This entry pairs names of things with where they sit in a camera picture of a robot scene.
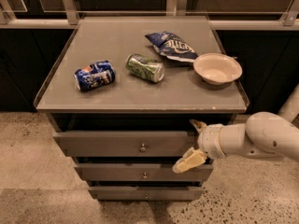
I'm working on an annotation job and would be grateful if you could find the blue soda can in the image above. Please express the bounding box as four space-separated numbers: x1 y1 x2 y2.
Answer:
74 61 116 91

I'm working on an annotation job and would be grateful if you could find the grey middle drawer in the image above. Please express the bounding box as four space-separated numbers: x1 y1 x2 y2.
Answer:
75 163 213 182

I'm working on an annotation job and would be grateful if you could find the green soda can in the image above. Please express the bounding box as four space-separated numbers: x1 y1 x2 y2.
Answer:
126 54 164 83

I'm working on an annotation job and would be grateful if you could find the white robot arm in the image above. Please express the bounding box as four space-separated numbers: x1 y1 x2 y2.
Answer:
172 85 299 174

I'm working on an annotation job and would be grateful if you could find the grey drawer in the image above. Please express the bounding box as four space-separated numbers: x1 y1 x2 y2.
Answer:
75 163 213 182
53 131 198 158
88 186 204 201

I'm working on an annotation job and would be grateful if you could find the grey top drawer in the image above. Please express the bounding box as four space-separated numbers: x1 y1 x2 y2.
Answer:
53 131 198 158

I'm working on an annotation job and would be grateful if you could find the grey drawer cabinet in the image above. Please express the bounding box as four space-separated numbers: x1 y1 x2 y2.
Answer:
35 17 249 188

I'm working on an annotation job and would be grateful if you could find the grey bottom drawer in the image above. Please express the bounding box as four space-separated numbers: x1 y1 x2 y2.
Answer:
88 186 204 201

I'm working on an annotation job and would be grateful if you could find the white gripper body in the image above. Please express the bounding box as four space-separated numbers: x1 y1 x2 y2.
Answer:
197 124 225 160

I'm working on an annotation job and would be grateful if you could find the blue chip bag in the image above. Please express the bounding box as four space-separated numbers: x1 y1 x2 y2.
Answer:
145 31 198 63

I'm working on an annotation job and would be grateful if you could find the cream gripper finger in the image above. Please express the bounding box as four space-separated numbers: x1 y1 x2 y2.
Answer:
190 119 206 133
172 147 207 174

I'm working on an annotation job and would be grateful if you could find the white paper bowl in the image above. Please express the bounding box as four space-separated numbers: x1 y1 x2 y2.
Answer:
193 53 243 85

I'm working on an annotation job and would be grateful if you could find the metal glass railing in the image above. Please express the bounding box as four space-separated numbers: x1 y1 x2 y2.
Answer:
1 0 299 30

